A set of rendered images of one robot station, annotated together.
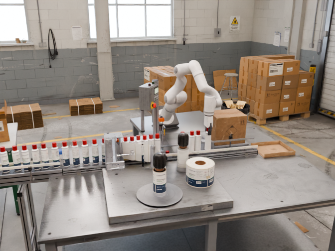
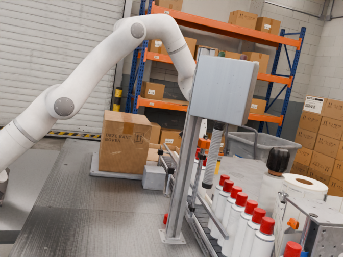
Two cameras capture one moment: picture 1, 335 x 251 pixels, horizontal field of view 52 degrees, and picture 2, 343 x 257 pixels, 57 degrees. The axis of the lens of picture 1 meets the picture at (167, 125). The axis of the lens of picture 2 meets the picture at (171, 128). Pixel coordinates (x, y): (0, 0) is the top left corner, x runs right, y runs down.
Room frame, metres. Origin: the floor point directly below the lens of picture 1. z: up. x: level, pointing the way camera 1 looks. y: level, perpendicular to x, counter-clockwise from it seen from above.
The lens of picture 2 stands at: (2.84, 1.14, 1.41)
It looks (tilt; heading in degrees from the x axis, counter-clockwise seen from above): 10 degrees down; 270
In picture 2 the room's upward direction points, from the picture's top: 10 degrees clockwise
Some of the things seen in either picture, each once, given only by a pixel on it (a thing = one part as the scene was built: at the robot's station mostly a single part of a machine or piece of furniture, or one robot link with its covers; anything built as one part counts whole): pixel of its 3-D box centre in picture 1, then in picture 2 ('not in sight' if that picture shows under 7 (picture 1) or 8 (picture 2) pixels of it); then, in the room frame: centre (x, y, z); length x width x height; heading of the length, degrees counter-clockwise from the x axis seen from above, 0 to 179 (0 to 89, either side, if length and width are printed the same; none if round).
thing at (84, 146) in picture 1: (85, 152); not in sight; (2.49, 0.64, 0.98); 0.05 x 0.05 x 0.20
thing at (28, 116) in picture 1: (22, 116); not in sight; (5.99, 2.63, 0.16); 0.65 x 0.54 x 0.32; 116
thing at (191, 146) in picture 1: (191, 142); (196, 173); (2.70, -0.20, 0.98); 0.05 x 0.05 x 0.20
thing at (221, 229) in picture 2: (196, 143); (184, 174); (2.74, -0.25, 0.95); 1.07 x 0.01 x 0.01; 104
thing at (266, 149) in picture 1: (272, 148); (162, 152); (2.87, -0.95, 0.85); 0.30 x 0.26 x 0.04; 104
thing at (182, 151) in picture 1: (183, 152); (272, 182); (2.39, -0.12, 1.03); 0.09 x 0.09 x 0.30
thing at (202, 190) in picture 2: not in sight; (201, 180); (2.68, -0.12, 0.98); 0.05 x 0.05 x 0.20
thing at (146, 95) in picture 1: (149, 96); (224, 90); (2.70, 0.15, 1.38); 0.17 x 0.10 x 0.19; 159
